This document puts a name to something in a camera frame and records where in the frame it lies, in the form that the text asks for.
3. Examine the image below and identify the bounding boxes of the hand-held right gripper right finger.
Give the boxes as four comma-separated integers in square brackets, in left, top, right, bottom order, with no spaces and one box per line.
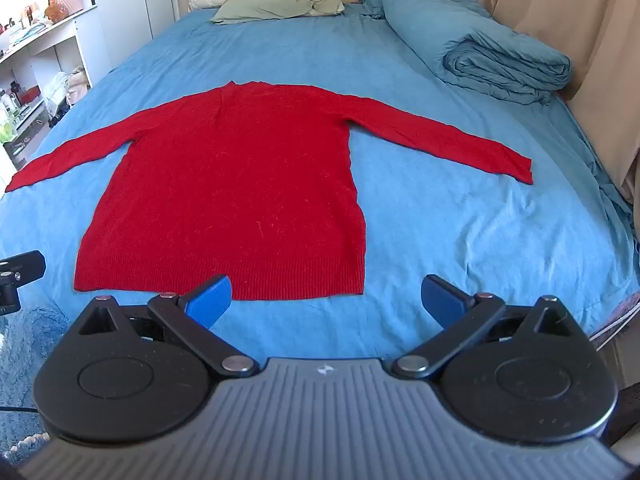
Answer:
[391,274,587,380]

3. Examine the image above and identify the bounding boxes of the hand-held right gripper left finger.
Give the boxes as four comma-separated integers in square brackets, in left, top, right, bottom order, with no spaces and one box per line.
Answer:
[67,274,261,379]

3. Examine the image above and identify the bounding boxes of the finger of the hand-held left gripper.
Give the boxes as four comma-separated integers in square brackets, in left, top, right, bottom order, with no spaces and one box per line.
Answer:
[0,250,47,317]

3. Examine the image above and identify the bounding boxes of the red knit sweater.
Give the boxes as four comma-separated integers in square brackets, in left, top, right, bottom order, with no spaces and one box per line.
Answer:
[5,80,533,302]

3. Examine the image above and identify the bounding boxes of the blue bed blanket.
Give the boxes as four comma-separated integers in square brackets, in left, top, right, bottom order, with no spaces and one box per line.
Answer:
[0,2,640,386]

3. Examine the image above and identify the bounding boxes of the blue fluffy rug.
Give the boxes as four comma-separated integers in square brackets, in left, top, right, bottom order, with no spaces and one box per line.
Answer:
[0,305,71,461]

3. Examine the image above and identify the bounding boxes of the white shelf desk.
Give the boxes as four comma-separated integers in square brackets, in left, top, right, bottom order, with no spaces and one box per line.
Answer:
[0,2,111,171]

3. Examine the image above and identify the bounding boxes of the folded blue duvet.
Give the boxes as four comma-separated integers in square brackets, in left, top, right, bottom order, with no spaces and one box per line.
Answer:
[359,0,573,106]

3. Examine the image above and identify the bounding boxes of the beige curtain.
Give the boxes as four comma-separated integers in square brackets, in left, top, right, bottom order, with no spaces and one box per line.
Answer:
[470,0,640,206]

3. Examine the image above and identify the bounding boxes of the green pillow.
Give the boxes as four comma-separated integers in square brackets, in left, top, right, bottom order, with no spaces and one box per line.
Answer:
[209,0,346,25]

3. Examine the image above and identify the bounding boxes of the patterned cloth with white cord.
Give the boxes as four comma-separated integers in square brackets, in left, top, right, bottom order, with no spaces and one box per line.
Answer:
[589,292,640,351]

